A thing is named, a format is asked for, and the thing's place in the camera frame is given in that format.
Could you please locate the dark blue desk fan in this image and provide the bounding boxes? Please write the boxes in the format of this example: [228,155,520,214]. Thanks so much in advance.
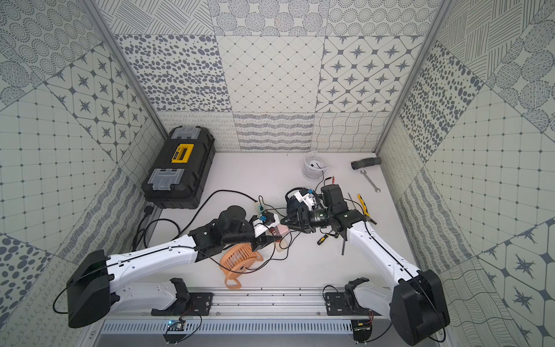
[285,187,309,215]

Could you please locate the beige red power strip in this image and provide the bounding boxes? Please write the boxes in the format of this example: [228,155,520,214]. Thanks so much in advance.
[253,200,291,252]

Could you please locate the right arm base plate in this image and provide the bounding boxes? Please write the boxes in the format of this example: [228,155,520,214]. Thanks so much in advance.
[324,291,370,317]

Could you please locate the black yellow screwdriver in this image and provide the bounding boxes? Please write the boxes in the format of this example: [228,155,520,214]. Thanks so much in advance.
[317,234,329,245]

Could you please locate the power strip black cord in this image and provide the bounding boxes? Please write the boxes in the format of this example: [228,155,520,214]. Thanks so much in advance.
[131,189,259,252]

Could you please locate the black yellow toolbox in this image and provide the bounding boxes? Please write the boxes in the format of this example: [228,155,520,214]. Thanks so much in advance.
[142,126,215,210]

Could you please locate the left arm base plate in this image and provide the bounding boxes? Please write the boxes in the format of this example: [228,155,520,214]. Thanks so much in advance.
[150,292,214,317]

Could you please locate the yellow pliers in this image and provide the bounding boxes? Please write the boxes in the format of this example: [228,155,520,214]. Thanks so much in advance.
[357,194,377,225]

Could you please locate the orange fan black cable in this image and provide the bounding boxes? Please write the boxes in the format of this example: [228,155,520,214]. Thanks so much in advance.
[255,233,300,265]

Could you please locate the orange desk fan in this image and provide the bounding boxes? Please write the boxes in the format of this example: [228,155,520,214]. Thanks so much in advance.
[220,244,264,290]

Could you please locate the aluminium rail frame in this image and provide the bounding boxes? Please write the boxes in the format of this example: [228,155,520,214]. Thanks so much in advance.
[91,282,391,322]

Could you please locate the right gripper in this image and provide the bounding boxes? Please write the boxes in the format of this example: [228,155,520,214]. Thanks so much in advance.
[280,206,332,234]

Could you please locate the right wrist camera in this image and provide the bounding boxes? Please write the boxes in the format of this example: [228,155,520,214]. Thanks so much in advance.
[295,188,319,211]

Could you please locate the silver wrench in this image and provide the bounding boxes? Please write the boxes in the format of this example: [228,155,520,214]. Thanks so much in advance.
[360,170,381,193]

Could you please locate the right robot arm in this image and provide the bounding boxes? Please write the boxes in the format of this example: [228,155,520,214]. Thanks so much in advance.
[281,184,450,346]

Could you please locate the black cylinder grip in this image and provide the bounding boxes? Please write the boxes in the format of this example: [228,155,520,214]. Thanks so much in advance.
[351,157,382,170]

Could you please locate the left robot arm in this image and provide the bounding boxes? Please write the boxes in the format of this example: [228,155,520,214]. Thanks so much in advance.
[66,205,280,328]

